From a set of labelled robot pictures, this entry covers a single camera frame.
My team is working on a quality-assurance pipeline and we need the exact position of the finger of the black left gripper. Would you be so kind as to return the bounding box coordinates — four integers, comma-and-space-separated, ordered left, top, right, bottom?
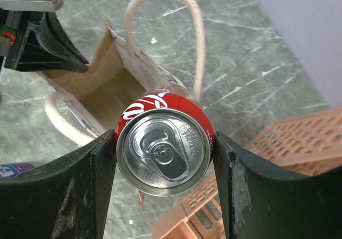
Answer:
3, 11, 89, 73

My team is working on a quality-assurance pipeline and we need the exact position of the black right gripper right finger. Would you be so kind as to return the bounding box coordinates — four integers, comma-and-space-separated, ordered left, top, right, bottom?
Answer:
213, 132, 341, 238

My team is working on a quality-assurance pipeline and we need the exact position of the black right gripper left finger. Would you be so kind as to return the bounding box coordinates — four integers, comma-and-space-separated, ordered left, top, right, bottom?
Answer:
1, 130, 116, 238

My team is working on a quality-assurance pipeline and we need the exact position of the purple soda can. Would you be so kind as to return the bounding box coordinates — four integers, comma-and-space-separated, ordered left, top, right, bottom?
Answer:
0, 163, 35, 178

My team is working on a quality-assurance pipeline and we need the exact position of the canvas jute cat-print bag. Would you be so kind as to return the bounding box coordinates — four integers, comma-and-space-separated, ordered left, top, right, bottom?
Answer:
44, 0, 205, 146

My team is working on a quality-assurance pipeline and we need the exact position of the red cola can front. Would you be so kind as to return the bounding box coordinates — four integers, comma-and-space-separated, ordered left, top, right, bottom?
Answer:
114, 84, 215, 197

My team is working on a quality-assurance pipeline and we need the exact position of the orange plastic file organizer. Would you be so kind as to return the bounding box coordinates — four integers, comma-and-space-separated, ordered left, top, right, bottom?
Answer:
152, 109, 341, 238

